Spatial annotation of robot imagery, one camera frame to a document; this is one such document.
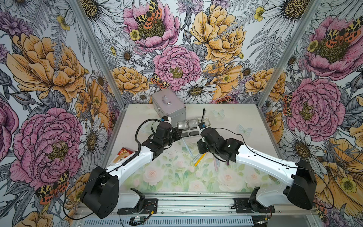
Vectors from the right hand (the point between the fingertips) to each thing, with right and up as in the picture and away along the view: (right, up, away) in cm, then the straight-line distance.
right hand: (200, 144), depth 80 cm
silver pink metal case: (-22, +26, +23) cm, 41 cm away
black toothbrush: (+3, +16, +17) cm, 24 cm away
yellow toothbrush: (+1, -12, +12) cm, 17 cm away
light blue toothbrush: (-7, -4, +16) cm, 18 cm away
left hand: (-11, +5, +4) cm, 13 cm away
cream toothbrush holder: (-6, +8, +16) cm, 19 cm away
